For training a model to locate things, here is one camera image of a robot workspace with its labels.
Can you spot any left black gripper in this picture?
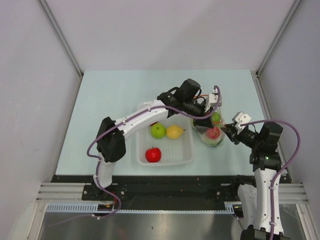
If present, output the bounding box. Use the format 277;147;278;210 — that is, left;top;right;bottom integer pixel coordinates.
182;98;214;129

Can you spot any clear orange zip bag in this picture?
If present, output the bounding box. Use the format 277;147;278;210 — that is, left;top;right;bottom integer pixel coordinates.
191;94;225;142

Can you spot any green apple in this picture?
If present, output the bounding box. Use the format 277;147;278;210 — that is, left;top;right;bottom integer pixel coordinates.
211;112;221;123
150;123;166;139

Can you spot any cabbage head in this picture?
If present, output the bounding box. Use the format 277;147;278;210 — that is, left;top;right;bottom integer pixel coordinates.
201;136;224;147

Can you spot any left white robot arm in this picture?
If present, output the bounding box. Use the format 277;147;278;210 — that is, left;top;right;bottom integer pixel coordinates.
93;78;221;200

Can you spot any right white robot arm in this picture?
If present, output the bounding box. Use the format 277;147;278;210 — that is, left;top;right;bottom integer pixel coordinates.
222;122;286;240

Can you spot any yellow lemon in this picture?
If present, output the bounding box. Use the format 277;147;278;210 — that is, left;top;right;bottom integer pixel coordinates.
166;124;186;140

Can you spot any clear plastic basket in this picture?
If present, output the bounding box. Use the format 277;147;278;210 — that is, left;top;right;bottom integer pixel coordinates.
135;114;195;167

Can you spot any small red pepper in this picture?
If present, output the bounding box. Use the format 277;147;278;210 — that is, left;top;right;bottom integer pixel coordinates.
145;147;162;163

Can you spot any light blue table mat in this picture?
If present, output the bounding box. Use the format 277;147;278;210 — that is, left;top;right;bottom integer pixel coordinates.
55;70;264;176

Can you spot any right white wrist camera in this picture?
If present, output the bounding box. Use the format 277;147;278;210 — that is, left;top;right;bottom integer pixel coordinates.
232;111;252;132

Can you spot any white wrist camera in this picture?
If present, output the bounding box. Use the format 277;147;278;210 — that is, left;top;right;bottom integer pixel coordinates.
204;88;222;112
232;111;252;132

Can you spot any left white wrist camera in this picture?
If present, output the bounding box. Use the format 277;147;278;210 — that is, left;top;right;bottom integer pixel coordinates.
204;88;222;112

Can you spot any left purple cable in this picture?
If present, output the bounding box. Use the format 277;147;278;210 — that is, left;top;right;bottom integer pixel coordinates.
47;85;222;227

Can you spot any purple cable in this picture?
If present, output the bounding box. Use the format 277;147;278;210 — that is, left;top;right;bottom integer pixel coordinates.
243;119;301;240
47;85;222;227

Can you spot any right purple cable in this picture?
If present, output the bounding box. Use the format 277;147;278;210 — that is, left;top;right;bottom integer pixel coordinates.
243;119;301;240

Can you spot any right aluminium frame post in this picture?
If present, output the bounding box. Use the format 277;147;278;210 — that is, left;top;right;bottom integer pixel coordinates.
256;0;304;73

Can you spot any aluminium frame post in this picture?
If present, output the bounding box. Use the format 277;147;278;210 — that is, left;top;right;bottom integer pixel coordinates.
256;0;304;73
36;0;84;77

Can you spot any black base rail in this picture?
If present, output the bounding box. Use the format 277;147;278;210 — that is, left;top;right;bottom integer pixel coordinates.
51;173;292;211

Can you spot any white cable duct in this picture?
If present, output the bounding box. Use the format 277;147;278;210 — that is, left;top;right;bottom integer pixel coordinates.
46;202;235;215

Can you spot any left aluminium frame post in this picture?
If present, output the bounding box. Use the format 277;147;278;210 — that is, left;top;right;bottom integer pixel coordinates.
36;0;84;77

